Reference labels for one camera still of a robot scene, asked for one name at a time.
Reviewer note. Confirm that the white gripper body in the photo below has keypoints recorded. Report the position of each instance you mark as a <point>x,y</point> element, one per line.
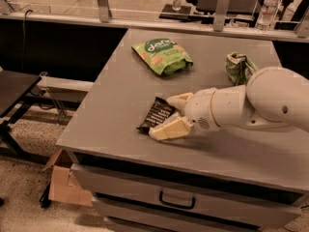
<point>200,110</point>

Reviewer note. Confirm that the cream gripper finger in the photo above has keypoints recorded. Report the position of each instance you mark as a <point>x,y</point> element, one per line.
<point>179,101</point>
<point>175,126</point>

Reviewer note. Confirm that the black rxbar chocolate bar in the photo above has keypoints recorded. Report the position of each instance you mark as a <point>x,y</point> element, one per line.
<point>159,112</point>

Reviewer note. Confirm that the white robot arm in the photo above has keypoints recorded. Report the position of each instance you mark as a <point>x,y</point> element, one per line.
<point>274,99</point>

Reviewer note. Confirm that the green rice chip bag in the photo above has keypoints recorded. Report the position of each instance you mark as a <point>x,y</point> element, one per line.
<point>163,55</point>

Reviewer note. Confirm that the crumpled green snack bag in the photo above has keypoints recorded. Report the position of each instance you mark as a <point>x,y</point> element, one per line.
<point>239,68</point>

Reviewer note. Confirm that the grey cabinet with drawers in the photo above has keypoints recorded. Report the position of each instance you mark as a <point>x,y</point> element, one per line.
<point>241,184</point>

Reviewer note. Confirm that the clear water bottle right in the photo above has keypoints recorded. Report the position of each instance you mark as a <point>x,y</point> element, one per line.
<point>267,13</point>

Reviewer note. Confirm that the cardboard box on floor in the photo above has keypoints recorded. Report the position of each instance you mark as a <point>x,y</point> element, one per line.
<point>64,186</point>

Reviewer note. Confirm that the black drawer handle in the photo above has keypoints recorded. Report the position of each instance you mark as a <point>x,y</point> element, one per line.
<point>175,201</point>

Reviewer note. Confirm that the metal railing frame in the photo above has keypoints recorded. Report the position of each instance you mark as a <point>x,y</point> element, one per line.
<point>137,14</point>

